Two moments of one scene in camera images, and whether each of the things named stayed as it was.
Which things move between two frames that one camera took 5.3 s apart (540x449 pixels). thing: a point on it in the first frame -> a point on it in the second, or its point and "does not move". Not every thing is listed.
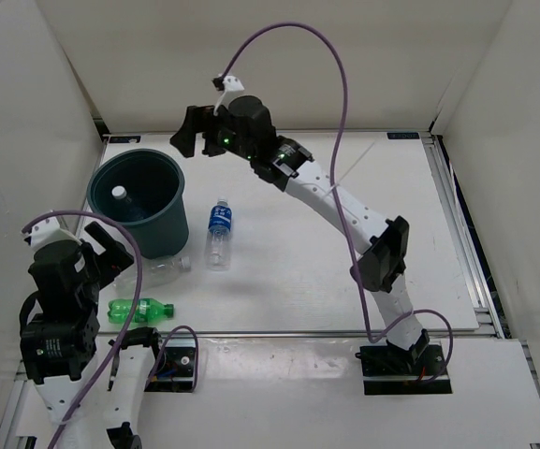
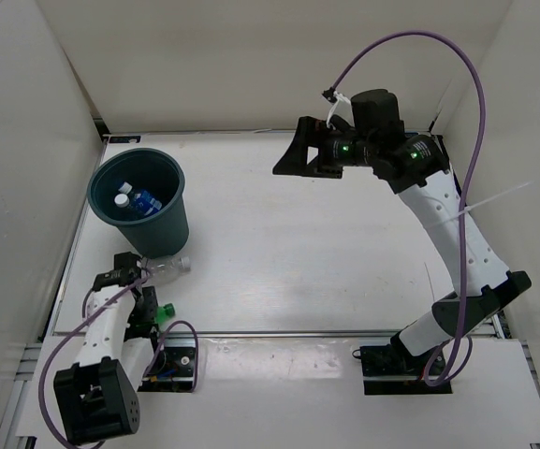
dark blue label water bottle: [217, 241] -> [141, 201]
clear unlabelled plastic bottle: [154, 271] does not move
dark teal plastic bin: [145, 190] does not move
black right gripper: [197, 118] -> [295, 162]
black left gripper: [111, 259] -> [150, 297]
